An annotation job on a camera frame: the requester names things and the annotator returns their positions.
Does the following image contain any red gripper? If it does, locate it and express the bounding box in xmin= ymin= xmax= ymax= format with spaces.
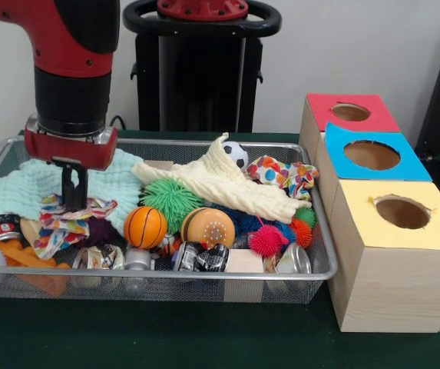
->
xmin=23 ymin=114 xmax=119 ymax=211

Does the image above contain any colourful polka dot cloth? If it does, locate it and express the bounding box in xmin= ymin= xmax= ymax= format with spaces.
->
xmin=245 ymin=155 xmax=320 ymax=201
xmin=38 ymin=194 xmax=119 ymax=261

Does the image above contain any shallow mesh bin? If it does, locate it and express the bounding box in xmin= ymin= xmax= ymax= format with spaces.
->
xmin=0 ymin=136 xmax=339 ymax=304

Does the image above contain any wooden box with three holes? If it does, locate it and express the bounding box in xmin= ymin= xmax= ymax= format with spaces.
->
xmin=299 ymin=93 xmax=440 ymax=334

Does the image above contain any mint green waffle cloth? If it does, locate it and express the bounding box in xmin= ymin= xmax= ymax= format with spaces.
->
xmin=0 ymin=148 xmax=144 ymax=235

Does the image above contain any orange toy basketball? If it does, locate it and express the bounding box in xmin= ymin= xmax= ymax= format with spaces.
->
xmin=123 ymin=206 xmax=169 ymax=250

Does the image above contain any green spiky rubber ball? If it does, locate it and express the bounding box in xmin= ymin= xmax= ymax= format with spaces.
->
xmin=139 ymin=177 xmax=205 ymax=224

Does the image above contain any hamburger toy ball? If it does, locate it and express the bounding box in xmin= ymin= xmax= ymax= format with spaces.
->
xmin=180 ymin=207 xmax=237 ymax=249

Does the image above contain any cream waffle cloth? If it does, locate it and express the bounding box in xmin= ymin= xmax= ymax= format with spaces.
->
xmin=131 ymin=132 xmax=313 ymax=224

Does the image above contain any small toy soccer ball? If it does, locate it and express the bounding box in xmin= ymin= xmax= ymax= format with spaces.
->
xmin=221 ymin=141 xmax=250 ymax=170

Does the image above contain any crushed silver can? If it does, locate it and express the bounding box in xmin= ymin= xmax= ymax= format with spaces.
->
xmin=276 ymin=242 xmax=313 ymax=274

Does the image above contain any black cable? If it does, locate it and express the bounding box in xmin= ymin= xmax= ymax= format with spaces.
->
xmin=108 ymin=114 xmax=129 ymax=131

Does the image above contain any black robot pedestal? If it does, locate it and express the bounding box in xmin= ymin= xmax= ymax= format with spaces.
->
xmin=122 ymin=0 xmax=283 ymax=134

